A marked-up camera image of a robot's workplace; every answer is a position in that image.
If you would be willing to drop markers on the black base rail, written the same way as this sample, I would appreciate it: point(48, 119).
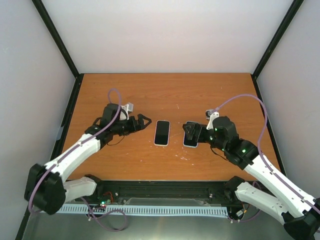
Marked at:
point(162, 191)

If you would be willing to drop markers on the black smartphone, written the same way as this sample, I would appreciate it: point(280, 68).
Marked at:
point(190, 142)

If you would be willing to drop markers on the black left frame post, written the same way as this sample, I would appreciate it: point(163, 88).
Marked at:
point(49, 24)

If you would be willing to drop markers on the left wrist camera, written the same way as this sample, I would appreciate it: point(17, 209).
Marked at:
point(126, 110)

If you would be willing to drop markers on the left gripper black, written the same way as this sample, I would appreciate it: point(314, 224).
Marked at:
point(134, 126)

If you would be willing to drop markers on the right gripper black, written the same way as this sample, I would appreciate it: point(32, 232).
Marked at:
point(190, 134)

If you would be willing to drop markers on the light blue phone case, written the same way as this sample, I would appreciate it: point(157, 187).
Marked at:
point(190, 146)

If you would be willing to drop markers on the black frame post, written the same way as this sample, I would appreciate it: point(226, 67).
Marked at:
point(279, 33)
point(49, 24)

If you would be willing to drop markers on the black right frame post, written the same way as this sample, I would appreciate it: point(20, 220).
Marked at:
point(279, 33)

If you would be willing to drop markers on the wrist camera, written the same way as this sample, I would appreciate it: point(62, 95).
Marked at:
point(126, 110)
point(210, 115)

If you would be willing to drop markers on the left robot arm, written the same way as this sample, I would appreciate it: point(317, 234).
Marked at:
point(95, 137)

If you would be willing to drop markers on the white phone case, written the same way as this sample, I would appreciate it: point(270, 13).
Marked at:
point(162, 145)

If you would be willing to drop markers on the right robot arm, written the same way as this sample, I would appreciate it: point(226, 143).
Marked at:
point(295, 209)

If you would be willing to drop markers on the light blue cable duct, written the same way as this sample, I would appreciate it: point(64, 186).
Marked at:
point(162, 211)

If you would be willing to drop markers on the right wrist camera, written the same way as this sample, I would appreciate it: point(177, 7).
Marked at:
point(210, 115)

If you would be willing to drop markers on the green led circuit board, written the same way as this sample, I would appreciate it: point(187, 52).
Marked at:
point(105, 203)

